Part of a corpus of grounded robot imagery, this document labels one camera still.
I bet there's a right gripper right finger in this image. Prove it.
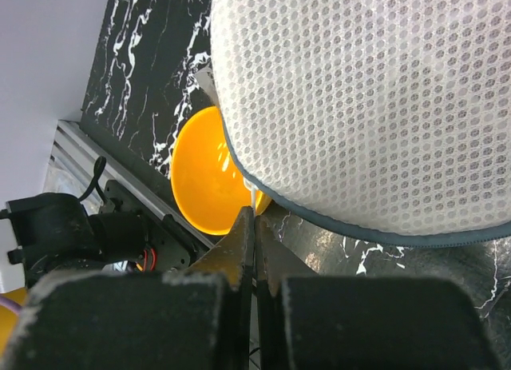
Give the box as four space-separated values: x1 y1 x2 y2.
254 217 501 369

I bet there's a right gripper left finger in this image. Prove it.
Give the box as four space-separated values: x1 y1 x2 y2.
1 207 255 369

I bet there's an orange plastic bowl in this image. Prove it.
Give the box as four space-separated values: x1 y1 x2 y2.
170 106 271 236

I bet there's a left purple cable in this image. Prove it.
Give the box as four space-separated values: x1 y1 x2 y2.
0 292 25 317

